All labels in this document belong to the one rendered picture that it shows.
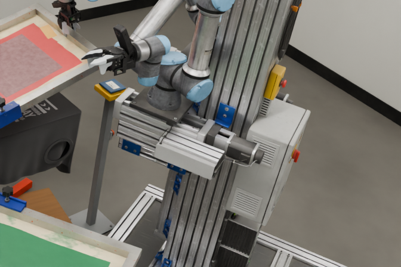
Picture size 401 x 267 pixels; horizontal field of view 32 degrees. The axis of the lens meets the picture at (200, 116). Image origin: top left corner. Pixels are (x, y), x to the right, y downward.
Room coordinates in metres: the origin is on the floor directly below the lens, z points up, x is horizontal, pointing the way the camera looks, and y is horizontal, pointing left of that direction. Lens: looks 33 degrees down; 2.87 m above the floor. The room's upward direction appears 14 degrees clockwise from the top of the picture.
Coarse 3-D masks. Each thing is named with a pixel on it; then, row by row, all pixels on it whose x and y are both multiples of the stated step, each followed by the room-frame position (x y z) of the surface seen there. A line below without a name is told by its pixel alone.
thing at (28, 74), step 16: (48, 48) 2.84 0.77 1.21; (64, 48) 2.85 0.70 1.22; (16, 64) 2.71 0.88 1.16; (32, 64) 2.72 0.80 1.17; (48, 64) 2.73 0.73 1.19; (64, 64) 2.74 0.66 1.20; (0, 80) 2.60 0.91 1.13; (16, 80) 2.61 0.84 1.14; (32, 80) 2.62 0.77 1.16; (48, 80) 2.63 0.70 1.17; (16, 96) 2.51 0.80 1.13
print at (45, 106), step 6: (42, 102) 2.77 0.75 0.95; (48, 102) 2.78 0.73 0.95; (30, 108) 2.69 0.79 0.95; (36, 108) 2.70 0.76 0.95; (42, 108) 2.72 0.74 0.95; (48, 108) 2.73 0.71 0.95; (54, 108) 2.74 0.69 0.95; (24, 114) 2.64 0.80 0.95; (30, 114) 2.65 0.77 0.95; (36, 114) 2.66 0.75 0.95; (18, 120) 2.58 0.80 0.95
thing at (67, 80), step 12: (24, 12) 3.05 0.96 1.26; (36, 12) 3.08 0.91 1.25; (48, 12) 3.06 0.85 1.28; (0, 24) 2.93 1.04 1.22; (12, 24) 2.98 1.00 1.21; (72, 36) 2.89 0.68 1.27; (84, 48) 2.84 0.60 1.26; (72, 72) 2.65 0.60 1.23; (84, 72) 2.67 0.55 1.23; (48, 84) 2.56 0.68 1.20; (60, 84) 2.57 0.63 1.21; (36, 96) 2.48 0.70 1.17; (48, 96) 2.52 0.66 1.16; (24, 108) 2.43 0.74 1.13
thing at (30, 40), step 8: (32, 24) 3.01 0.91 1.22; (16, 32) 2.94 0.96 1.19; (24, 32) 2.94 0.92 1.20; (32, 32) 2.95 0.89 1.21; (40, 32) 2.95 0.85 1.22; (0, 40) 2.87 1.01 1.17; (8, 40) 2.88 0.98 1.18; (16, 40) 2.88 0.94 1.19; (24, 40) 2.89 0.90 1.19; (32, 40) 2.89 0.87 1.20; (40, 40) 2.90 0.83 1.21; (48, 40) 2.90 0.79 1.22; (0, 48) 2.81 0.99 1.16; (8, 48) 2.82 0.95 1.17; (16, 48) 2.82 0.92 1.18; (24, 48) 2.83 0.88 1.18; (32, 48) 2.83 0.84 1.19; (40, 48) 2.84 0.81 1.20; (0, 56) 2.76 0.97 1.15; (8, 56) 2.76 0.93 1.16; (16, 56) 2.77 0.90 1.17; (24, 56) 2.77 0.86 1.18; (0, 64) 2.70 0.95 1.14; (8, 64) 2.70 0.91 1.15
